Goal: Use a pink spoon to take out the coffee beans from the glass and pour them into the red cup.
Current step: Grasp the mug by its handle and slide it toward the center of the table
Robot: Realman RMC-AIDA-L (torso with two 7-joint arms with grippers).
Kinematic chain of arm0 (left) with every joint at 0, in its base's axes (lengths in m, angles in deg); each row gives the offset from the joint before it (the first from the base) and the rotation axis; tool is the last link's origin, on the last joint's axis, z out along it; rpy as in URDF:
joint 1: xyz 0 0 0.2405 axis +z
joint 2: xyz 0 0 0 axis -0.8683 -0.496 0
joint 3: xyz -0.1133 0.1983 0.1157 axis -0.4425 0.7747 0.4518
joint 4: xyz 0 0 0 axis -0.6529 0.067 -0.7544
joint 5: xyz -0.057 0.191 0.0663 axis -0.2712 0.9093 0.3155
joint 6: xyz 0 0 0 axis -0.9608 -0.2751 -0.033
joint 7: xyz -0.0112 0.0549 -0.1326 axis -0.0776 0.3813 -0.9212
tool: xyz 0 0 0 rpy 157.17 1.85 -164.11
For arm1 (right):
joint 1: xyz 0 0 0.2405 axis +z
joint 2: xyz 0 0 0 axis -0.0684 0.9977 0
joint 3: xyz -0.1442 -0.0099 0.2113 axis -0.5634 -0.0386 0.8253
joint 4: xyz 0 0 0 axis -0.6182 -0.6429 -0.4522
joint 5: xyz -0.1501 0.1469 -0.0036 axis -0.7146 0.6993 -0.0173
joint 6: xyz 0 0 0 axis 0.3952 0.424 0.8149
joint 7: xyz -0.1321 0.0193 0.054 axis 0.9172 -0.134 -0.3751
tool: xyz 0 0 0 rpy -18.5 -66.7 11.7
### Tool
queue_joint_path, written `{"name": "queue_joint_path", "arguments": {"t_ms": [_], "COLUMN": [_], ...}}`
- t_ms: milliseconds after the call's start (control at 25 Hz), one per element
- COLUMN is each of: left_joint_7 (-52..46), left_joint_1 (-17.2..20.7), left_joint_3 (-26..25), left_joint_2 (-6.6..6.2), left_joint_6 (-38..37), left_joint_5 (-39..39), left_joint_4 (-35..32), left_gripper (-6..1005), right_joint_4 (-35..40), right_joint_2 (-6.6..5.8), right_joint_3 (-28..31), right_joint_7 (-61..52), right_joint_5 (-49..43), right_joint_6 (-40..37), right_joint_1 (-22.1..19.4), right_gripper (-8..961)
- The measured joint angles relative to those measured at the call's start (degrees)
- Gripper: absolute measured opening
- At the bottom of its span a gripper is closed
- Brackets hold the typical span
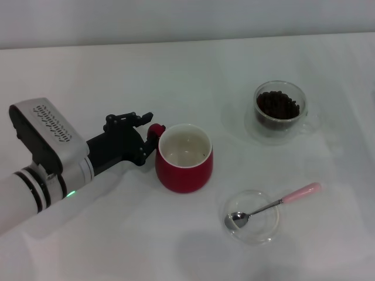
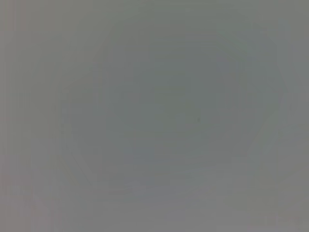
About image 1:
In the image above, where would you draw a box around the red ceramic mug white inside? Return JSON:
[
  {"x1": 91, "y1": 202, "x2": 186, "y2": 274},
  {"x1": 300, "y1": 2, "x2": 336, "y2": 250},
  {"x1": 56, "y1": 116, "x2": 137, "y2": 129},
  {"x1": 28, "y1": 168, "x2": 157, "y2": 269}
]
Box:
[{"x1": 147, "y1": 123, "x2": 214, "y2": 194}]

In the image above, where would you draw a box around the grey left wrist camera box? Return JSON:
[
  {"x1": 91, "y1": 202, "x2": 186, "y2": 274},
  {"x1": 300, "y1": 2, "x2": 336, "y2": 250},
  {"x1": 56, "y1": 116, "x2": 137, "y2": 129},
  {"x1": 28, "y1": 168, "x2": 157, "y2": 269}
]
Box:
[{"x1": 8, "y1": 97, "x2": 90, "y2": 176}]

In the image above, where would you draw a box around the clear double-wall glass cup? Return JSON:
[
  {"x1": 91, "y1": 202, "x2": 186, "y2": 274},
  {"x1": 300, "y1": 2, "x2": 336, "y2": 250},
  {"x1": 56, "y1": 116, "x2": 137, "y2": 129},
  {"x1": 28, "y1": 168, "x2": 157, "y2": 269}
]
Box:
[{"x1": 244, "y1": 80, "x2": 321, "y2": 146}]

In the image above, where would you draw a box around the pink-handled metal spoon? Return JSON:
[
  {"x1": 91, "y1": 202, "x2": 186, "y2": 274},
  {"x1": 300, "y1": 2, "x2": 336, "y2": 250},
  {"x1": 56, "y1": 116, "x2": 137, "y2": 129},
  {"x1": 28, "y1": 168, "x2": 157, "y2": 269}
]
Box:
[{"x1": 224, "y1": 181, "x2": 321, "y2": 231}]

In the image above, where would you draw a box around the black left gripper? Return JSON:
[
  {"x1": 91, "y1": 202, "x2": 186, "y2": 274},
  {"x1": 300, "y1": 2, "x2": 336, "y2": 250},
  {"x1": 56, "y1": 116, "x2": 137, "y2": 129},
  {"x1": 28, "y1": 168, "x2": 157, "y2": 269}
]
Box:
[{"x1": 87, "y1": 111, "x2": 159, "y2": 176}]

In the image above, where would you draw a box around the clear shallow glass dish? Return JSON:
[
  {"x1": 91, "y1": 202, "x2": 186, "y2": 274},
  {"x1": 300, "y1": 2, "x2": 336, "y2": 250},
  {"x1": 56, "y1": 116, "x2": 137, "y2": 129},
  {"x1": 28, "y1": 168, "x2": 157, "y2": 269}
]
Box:
[{"x1": 220, "y1": 189, "x2": 280, "y2": 246}]

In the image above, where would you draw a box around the dark coffee bean pile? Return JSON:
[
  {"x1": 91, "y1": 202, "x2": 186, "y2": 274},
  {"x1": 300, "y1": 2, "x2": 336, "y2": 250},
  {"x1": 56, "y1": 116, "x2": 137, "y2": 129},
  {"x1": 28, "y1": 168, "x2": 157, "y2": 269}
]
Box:
[{"x1": 256, "y1": 91, "x2": 301, "y2": 129}]

